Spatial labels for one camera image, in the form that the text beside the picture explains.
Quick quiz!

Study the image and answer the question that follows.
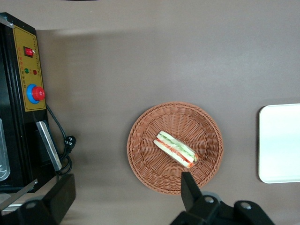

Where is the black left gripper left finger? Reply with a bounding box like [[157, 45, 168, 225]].
[[14, 173, 76, 225]]

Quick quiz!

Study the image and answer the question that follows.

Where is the sandwich with lettuce tomato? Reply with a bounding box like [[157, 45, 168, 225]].
[[153, 131, 199, 170]]

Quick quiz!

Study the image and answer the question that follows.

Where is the clear container in sealing machine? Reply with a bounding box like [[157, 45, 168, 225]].
[[0, 117, 11, 182]]

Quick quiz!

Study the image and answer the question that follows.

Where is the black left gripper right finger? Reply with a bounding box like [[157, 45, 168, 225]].
[[170, 172, 275, 225]]

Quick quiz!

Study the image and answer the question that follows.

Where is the cream plastic tray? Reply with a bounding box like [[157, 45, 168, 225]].
[[258, 103, 300, 184]]

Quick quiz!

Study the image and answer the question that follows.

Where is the round brown wicker basket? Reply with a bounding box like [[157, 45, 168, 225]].
[[127, 101, 224, 195]]

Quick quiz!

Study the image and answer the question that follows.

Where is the black sealing machine yellow panel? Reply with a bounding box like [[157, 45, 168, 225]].
[[0, 12, 63, 216]]

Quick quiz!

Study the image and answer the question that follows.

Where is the black power cable with plug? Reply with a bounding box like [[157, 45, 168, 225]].
[[45, 103, 77, 175]]

